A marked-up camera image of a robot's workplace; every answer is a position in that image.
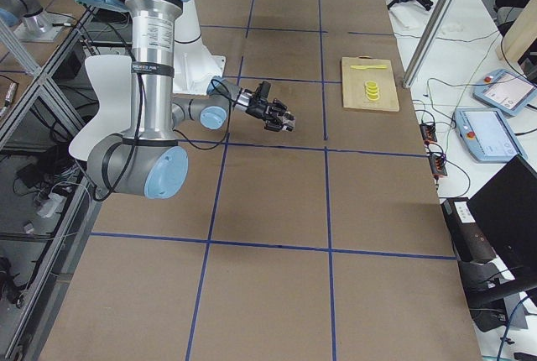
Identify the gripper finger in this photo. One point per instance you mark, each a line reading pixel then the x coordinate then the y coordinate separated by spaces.
pixel 280 111
pixel 274 125

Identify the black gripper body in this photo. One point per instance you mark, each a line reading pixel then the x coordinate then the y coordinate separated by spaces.
pixel 257 109

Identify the clear glass cup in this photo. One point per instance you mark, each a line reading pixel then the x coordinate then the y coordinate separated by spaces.
pixel 288 121

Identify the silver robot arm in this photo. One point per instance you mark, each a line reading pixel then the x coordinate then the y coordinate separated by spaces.
pixel 166 77

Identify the wooden cutting board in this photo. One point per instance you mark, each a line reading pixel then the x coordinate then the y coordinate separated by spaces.
pixel 353 85

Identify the yellow plastic knife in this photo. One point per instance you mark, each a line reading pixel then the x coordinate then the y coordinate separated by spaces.
pixel 368 67

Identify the lemon slice farthest from knife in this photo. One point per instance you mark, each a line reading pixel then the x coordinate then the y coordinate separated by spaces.
pixel 373 97

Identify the upper orange circuit board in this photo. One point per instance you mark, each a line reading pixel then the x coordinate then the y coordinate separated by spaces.
pixel 428 133

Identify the orange circuit board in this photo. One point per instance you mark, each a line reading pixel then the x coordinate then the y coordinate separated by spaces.
pixel 437 165
pixel 428 133

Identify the white plastic chair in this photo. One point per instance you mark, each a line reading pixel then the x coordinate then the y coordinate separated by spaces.
pixel 110 77

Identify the lower orange circuit board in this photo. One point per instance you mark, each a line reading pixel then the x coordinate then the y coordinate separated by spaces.
pixel 437 165

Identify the far blue teach pendant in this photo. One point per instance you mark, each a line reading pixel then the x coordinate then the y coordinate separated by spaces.
pixel 505 90

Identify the blue teach pendant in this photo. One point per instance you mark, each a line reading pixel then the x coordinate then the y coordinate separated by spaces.
pixel 505 90
pixel 487 136

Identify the near blue teach pendant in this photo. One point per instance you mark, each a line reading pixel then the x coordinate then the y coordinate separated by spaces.
pixel 487 136

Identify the black desktop box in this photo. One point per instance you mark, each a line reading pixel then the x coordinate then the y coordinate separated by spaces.
pixel 468 238

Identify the black monitor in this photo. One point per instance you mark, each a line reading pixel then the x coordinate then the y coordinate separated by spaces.
pixel 505 210

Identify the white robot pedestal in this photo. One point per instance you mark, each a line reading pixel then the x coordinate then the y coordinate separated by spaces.
pixel 195 66

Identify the aluminium frame post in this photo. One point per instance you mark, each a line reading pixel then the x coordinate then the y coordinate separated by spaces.
pixel 427 39

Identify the wooden post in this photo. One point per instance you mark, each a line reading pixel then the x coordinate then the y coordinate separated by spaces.
pixel 520 36

